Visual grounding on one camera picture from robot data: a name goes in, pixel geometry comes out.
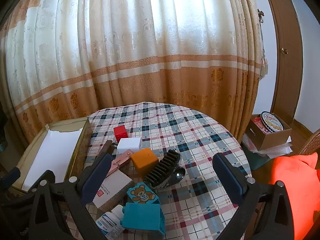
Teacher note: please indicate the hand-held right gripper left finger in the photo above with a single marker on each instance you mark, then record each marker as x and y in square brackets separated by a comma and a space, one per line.
[96, 177]

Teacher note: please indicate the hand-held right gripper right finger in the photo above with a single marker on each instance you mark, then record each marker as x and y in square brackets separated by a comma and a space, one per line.
[230, 177]

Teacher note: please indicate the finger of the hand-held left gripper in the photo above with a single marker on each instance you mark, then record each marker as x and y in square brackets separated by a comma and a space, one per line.
[10, 176]

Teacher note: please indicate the white box with red stamp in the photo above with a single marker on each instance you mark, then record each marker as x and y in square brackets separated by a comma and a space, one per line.
[112, 182]

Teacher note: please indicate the gold metal tin box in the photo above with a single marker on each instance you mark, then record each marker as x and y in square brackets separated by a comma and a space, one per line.
[82, 150]

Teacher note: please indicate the white charger cube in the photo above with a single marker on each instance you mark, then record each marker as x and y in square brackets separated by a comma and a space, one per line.
[128, 145]

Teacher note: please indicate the white medicine bottle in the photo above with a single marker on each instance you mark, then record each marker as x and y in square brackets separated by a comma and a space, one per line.
[110, 222]

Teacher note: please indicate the orange box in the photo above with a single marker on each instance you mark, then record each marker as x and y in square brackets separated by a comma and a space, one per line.
[143, 161]

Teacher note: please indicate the red toy block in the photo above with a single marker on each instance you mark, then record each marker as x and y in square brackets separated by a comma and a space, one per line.
[120, 132]

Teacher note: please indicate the teal bear toy block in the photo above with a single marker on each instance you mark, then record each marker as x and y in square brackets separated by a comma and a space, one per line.
[142, 215]

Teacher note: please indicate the black hair claw clip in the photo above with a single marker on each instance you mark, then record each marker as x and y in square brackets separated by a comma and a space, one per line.
[160, 170]

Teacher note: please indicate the dark green cloth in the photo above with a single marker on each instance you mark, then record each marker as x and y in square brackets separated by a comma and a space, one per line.
[257, 161]

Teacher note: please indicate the white paper liner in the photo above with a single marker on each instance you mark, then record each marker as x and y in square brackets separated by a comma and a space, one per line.
[50, 155]

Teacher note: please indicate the plaid tablecloth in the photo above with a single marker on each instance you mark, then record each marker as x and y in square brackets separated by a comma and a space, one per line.
[200, 142]

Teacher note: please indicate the brown cardboard box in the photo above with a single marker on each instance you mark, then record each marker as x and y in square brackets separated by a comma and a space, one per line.
[272, 138]

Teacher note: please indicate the white papers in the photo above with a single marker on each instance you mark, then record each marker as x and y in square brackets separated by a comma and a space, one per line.
[282, 148]

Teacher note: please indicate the red packet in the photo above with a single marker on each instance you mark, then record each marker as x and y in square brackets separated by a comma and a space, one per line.
[257, 123]

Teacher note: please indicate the round blue cookie tin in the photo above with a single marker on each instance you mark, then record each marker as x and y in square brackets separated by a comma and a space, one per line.
[271, 121]

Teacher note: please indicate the orange-red cloth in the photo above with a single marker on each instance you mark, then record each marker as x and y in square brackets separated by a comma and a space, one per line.
[300, 192]

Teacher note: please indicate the wicker chair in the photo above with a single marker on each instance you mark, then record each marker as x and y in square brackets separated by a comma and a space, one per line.
[310, 145]

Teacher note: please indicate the brown wooden door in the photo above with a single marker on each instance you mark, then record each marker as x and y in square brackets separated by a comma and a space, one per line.
[287, 67]

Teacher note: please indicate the brass door knob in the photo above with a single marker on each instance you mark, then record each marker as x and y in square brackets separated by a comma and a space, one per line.
[284, 51]

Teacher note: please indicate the cream and orange curtain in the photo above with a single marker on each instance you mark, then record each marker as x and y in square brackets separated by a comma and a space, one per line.
[150, 42]

